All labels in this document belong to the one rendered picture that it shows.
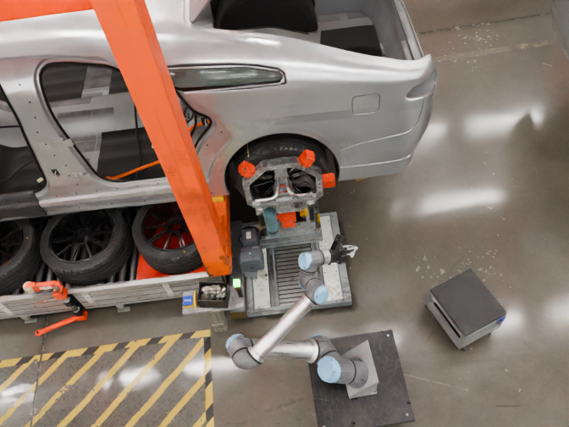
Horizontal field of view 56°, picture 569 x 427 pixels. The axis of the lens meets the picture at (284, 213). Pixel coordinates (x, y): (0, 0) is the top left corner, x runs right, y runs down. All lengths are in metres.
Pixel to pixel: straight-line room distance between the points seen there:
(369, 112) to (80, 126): 2.33
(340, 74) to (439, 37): 3.19
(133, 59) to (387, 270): 2.70
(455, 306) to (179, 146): 2.18
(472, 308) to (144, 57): 2.66
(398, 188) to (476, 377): 1.70
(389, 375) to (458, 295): 0.74
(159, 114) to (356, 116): 1.33
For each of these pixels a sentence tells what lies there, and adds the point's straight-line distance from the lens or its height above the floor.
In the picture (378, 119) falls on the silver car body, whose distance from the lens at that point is 3.44.
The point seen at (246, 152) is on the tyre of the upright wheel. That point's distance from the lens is 3.62.
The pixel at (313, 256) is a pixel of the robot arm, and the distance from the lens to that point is 2.95.
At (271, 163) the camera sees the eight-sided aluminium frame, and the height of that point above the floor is 1.10.
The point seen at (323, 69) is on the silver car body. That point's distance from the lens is 3.18.
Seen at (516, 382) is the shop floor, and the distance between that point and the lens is 4.13.
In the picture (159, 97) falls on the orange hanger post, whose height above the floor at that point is 2.18.
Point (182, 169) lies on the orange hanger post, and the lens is 2.84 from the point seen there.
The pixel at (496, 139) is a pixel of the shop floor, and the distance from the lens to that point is 5.29.
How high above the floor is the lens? 3.77
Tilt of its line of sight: 55 degrees down
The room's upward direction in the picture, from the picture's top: 9 degrees counter-clockwise
